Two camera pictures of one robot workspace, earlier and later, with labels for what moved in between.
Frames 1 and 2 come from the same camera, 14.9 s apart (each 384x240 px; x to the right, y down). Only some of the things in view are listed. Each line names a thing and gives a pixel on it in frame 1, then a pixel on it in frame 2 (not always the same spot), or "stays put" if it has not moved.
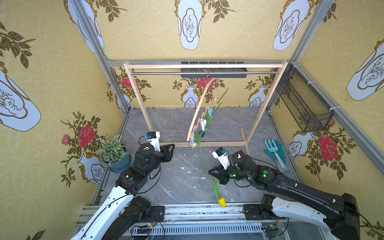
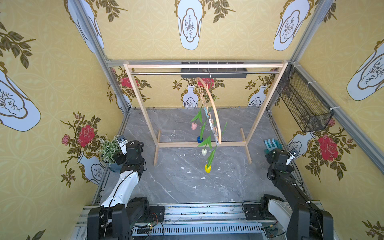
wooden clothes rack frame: x=244 y=142 stays put
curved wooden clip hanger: x=208 y=114 to x=207 y=111
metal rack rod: x=205 y=72 stays put
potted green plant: x=114 y=153 stays put
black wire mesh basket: x=308 y=109 stays put
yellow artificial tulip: x=221 y=201 to x=208 y=168
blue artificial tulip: x=202 y=134 to x=199 y=140
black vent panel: x=213 y=75 stays put
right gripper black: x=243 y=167 to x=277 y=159
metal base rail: x=207 y=220 stays put
